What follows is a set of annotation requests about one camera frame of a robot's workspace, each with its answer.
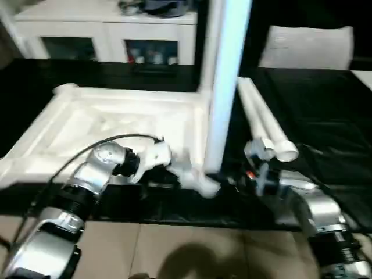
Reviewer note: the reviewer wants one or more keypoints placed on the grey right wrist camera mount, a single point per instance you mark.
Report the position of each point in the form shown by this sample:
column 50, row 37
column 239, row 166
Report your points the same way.
column 257, row 151

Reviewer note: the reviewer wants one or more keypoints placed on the black cabinet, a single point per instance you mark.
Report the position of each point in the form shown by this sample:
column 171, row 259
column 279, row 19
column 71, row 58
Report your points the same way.
column 253, row 29

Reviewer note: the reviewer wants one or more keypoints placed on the dark helmet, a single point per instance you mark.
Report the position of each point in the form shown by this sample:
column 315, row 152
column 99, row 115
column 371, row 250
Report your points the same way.
column 165, row 7

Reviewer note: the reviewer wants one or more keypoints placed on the dark robot foot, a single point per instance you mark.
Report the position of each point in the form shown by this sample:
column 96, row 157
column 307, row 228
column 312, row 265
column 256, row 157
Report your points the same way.
column 141, row 276

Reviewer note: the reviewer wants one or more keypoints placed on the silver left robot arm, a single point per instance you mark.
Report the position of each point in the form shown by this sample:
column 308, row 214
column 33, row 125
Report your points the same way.
column 78, row 191

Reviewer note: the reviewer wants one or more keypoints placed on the white flat board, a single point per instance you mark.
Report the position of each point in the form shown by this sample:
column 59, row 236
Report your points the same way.
column 363, row 78

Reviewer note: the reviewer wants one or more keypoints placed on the white cabinet with glass doors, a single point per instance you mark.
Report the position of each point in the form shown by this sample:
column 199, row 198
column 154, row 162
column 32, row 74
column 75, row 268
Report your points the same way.
column 101, row 26

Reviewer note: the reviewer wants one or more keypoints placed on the white plastic table leg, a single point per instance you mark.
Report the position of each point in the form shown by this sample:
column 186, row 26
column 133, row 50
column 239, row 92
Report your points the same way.
column 273, row 125
column 255, row 122
column 210, row 43
column 228, row 87

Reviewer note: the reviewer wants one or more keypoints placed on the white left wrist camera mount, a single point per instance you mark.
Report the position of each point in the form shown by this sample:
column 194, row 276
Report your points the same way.
column 155, row 157

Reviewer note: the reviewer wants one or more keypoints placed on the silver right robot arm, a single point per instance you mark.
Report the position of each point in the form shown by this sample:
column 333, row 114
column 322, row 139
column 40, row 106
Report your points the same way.
column 322, row 209

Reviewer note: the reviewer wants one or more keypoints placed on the white plastic seat panel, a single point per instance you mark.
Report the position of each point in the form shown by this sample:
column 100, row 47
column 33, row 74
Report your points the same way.
column 305, row 46

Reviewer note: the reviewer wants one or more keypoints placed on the black table mat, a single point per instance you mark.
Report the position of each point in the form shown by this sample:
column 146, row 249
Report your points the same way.
column 325, row 116

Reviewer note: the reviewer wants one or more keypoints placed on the white plastic table top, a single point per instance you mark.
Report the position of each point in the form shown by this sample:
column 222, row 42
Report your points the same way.
column 101, row 122

